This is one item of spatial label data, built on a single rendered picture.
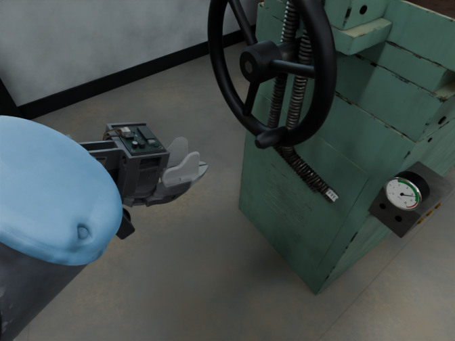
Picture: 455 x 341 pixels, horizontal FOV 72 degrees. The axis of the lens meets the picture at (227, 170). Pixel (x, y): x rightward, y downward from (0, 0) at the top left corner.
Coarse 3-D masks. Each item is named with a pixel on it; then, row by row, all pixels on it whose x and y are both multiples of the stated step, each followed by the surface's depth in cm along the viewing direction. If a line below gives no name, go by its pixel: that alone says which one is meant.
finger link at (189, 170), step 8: (192, 152) 42; (184, 160) 42; (192, 160) 43; (168, 168) 41; (176, 168) 42; (184, 168) 43; (192, 168) 44; (200, 168) 47; (160, 176) 41; (168, 176) 42; (176, 176) 43; (184, 176) 44; (192, 176) 45; (200, 176) 46; (168, 184) 42; (176, 184) 43; (192, 184) 45
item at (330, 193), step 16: (288, 0) 48; (320, 0) 44; (288, 16) 49; (288, 32) 50; (304, 32) 48; (304, 48) 49; (304, 80) 52; (272, 96) 59; (272, 112) 61; (288, 112) 57; (272, 128) 63; (288, 128) 59; (288, 160) 65; (304, 176) 63; (320, 192) 63; (336, 192) 63
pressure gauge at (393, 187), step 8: (400, 176) 51; (408, 176) 51; (416, 176) 51; (392, 184) 53; (400, 184) 52; (408, 184) 50; (416, 184) 50; (424, 184) 50; (392, 192) 54; (400, 192) 52; (408, 192) 51; (416, 192) 50; (424, 192) 50; (392, 200) 54; (400, 200) 53; (408, 200) 52; (416, 200) 50; (424, 200) 50; (400, 208) 53; (408, 208) 52; (416, 208) 51
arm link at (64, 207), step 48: (0, 144) 14; (48, 144) 17; (0, 192) 12; (48, 192) 14; (96, 192) 17; (0, 240) 12; (48, 240) 13; (96, 240) 15; (0, 288) 12; (48, 288) 15; (0, 336) 13
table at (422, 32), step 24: (408, 0) 45; (432, 0) 46; (360, 24) 46; (384, 24) 47; (408, 24) 46; (432, 24) 43; (336, 48) 47; (360, 48) 46; (408, 48) 47; (432, 48) 45
